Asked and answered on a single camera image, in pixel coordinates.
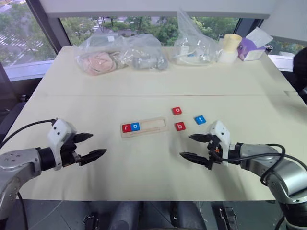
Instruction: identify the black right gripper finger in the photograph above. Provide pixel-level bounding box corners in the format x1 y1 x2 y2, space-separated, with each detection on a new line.
179 152 213 171
188 133 212 144

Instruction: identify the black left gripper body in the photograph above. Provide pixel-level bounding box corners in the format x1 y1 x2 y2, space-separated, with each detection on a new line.
59 135 82 168

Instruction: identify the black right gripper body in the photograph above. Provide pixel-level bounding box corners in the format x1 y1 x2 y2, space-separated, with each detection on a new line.
206 135 223 166

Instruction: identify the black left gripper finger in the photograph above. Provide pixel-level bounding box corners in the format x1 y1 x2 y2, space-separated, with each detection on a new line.
79 149 107 167
73 132 94 145

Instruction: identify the blue letter tile t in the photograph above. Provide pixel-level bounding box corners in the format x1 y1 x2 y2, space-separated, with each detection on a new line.
194 115 207 126

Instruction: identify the wooden letter tray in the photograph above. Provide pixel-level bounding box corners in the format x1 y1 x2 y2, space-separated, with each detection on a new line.
120 116 169 139

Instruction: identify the dark rounded robot leg shape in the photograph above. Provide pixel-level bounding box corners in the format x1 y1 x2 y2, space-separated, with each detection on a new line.
109 200 146 230

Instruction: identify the plastic bag with pink plush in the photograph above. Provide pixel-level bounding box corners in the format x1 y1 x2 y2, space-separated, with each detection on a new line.
75 33 131 77

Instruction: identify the white cylinder cup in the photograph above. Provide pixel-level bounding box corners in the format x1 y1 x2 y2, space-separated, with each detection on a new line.
219 49 237 64

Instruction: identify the clear bag with white items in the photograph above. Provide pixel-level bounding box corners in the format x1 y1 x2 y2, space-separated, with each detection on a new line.
168 8 221 66

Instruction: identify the plastic bag with grey items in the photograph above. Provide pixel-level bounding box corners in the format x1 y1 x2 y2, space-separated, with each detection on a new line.
123 33 169 72

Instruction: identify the cream yellow cup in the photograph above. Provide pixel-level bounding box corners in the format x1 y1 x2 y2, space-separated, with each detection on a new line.
222 34 242 54

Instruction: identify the purple tissue box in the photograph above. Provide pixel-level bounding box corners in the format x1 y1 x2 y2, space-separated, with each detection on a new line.
237 26 274 62

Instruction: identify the dark seat back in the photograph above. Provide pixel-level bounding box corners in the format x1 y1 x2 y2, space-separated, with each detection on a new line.
293 45 307 106

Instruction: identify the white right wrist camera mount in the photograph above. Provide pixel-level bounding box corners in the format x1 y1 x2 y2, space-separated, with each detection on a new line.
206 120 232 166

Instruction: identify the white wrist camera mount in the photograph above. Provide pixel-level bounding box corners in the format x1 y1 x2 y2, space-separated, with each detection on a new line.
206 120 232 166
47 118 78 172

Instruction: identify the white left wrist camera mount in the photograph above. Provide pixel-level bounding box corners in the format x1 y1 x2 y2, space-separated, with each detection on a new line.
47 118 78 172

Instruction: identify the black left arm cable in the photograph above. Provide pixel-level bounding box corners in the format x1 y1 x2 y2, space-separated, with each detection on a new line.
0 119 55 147

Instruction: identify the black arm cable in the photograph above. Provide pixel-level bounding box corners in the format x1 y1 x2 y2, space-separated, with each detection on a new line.
214 143 287 185
0 119 55 147

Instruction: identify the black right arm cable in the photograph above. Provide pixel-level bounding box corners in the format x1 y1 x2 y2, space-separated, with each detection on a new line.
214 143 287 185

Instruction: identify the black bracket under table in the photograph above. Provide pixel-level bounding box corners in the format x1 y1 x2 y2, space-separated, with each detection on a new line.
82 212 99 230
217 207 238 230

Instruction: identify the dark window frame post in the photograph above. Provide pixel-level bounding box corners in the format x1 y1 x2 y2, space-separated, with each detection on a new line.
27 0 73 48
236 18 265 40

